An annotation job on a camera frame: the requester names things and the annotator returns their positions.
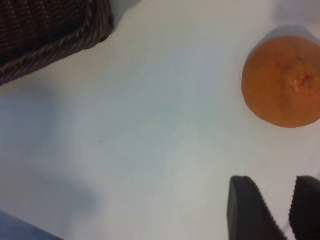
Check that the orange fruit with knobbly top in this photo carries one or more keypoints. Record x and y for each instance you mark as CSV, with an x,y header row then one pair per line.
x,y
280,82

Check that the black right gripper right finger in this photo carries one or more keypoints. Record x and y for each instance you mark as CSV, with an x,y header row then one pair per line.
x,y
307,212

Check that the dark brown wicker basket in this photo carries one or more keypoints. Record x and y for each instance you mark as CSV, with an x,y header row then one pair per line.
x,y
37,25

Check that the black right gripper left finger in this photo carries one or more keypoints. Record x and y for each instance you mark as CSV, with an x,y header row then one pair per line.
x,y
250,215

